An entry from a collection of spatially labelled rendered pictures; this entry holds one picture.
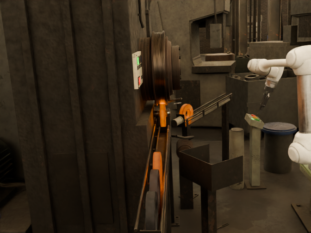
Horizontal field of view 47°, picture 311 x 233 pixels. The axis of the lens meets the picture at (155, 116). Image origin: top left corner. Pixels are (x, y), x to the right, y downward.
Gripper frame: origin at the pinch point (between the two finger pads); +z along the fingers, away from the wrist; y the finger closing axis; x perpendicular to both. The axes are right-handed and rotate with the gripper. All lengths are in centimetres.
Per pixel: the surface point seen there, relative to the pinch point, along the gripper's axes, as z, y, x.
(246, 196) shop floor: 69, 15, 11
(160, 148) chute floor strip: 30, 81, -72
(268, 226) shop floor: 67, 63, 16
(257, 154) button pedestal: 37.2, -2.4, 11.8
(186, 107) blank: 13, 14, -59
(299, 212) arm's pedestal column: 56, 48, 39
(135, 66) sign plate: -16, 108, -99
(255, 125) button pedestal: 12.7, 4.6, -1.0
